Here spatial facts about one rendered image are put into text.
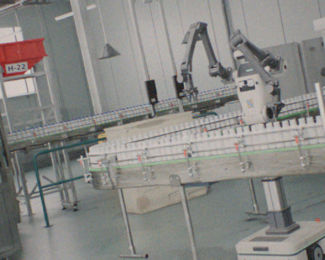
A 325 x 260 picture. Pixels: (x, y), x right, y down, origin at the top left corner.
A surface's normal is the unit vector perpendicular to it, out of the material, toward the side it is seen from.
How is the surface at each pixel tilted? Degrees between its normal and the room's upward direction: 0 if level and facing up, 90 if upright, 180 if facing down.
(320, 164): 90
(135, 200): 90
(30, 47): 89
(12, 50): 90
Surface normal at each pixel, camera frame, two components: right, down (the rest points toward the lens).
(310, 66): 0.50, -0.06
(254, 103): -0.65, 0.18
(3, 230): 0.73, -0.11
